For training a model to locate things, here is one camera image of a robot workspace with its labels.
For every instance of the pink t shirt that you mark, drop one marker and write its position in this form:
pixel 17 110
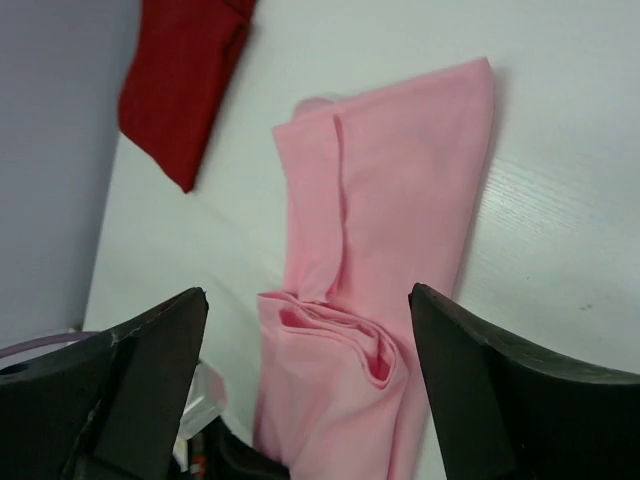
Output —
pixel 381 190

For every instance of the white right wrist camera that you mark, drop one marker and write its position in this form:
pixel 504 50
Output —
pixel 205 402

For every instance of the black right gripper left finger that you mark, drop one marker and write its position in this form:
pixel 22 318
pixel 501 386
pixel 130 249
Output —
pixel 106 407

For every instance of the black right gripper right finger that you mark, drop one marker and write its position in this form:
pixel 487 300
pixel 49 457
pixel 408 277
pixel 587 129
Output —
pixel 506 408

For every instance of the dark red folded t shirt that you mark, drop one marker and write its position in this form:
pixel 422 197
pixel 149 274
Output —
pixel 186 55

